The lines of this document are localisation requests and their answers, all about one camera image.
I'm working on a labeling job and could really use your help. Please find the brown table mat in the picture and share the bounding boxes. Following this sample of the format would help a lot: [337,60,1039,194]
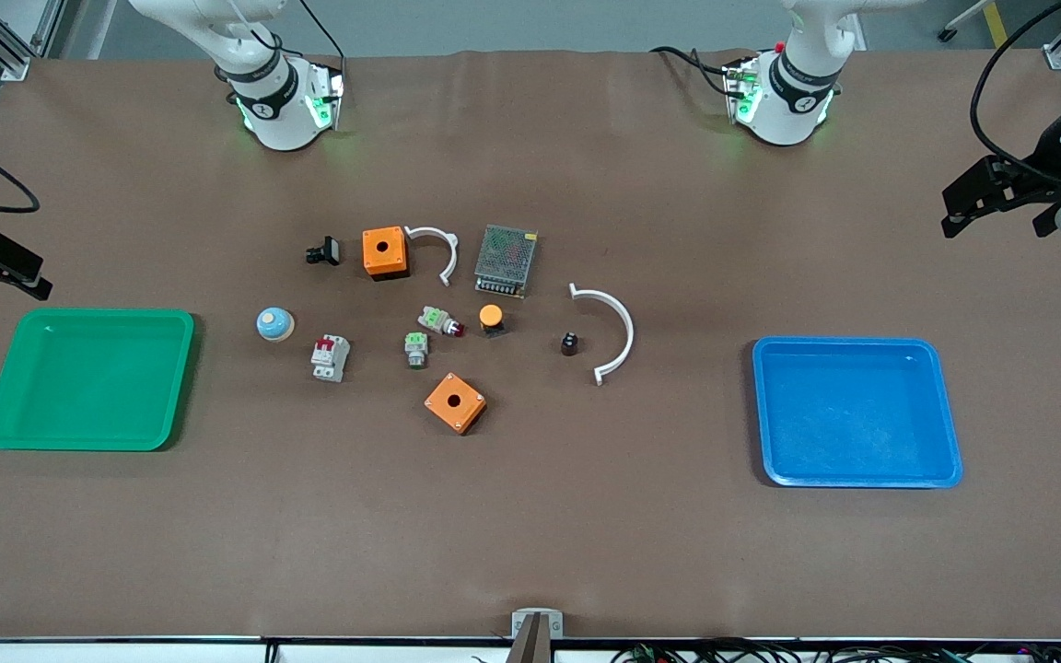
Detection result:
[0,48,1061,643]

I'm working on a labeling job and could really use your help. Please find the white grey circuit breaker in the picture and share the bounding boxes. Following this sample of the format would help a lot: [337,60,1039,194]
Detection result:
[310,334,351,383]

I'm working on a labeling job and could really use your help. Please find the blue plastic tray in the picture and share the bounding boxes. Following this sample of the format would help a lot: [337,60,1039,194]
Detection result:
[752,336,964,489]

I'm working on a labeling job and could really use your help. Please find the orange button box with hole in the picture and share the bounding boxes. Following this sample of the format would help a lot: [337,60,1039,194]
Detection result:
[362,226,410,282]
[424,372,487,436]

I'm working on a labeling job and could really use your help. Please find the black left arm base cable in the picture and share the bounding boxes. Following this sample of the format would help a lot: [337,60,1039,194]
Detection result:
[648,44,739,98]

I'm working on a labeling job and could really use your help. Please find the brown camera pole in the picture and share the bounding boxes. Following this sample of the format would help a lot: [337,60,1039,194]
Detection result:
[505,614,554,663]

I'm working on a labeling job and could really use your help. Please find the small white curved clamp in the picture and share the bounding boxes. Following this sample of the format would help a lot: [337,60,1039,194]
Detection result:
[404,225,460,287]

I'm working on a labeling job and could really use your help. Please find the metal mesh power supply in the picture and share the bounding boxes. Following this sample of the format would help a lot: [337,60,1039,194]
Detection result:
[474,224,538,299]

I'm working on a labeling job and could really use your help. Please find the large white curved clamp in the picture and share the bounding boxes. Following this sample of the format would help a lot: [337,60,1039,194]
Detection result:
[568,283,635,386]

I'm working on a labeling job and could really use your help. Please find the grey metal edge bracket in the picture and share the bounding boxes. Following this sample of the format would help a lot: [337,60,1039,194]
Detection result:
[511,609,565,639]

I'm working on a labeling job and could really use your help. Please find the black arm base cable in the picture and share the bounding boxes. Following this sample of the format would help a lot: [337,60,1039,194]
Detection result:
[296,0,347,65]
[648,44,739,98]

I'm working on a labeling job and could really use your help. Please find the green plastic tray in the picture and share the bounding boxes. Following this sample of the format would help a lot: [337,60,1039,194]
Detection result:
[0,308,195,452]

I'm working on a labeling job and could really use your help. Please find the red tip indicator light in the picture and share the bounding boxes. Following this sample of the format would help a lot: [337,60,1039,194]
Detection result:
[417,306,466,338]

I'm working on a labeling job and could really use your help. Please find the black right arm base cable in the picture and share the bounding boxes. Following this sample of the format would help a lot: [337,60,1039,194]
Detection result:
[296,0,347,65]

